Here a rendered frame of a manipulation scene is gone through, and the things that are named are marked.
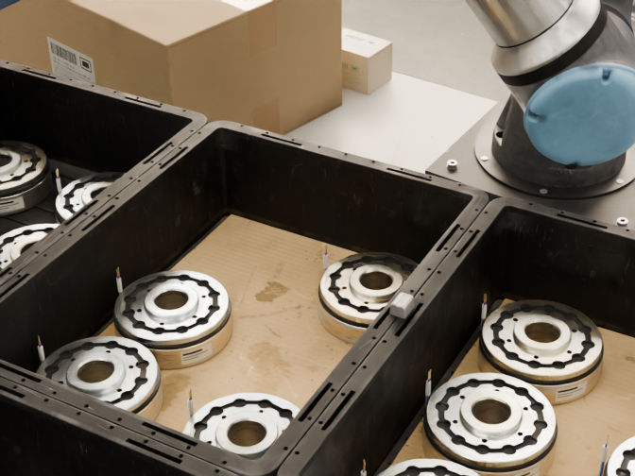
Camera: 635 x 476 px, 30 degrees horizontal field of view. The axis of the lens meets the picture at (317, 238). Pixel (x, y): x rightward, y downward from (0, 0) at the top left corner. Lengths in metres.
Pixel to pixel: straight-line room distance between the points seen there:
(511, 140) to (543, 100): 0.23
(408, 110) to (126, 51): 0.42
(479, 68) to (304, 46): 1.81
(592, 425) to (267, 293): 0.32
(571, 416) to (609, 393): 0.05
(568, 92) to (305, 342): 0.33
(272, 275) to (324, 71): 0.55
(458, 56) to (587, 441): 2.52
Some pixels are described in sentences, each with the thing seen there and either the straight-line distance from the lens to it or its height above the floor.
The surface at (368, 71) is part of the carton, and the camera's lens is 1.69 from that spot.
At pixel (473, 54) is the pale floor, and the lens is 3.44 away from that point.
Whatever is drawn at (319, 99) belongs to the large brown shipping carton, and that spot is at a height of 0.73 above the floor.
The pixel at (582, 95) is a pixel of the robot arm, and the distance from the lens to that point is 1.11.
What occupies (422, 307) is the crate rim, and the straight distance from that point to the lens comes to 0.93.
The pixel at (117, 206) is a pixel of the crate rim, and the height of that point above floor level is 0.93.
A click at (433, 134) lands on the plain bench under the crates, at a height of 0.70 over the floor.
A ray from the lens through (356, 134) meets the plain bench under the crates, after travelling 1.61.
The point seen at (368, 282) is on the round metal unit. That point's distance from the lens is 1.08.
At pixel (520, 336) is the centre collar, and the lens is 1.01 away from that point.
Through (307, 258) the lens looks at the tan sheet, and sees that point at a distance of 1.15.
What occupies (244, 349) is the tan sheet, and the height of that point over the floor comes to 0.83.
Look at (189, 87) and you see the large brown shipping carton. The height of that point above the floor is 0.83.
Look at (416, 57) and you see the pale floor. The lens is 3.41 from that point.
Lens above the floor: 1.50
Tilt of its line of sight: 35 degrees down
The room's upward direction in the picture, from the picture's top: 1 degrees counter-clockwise
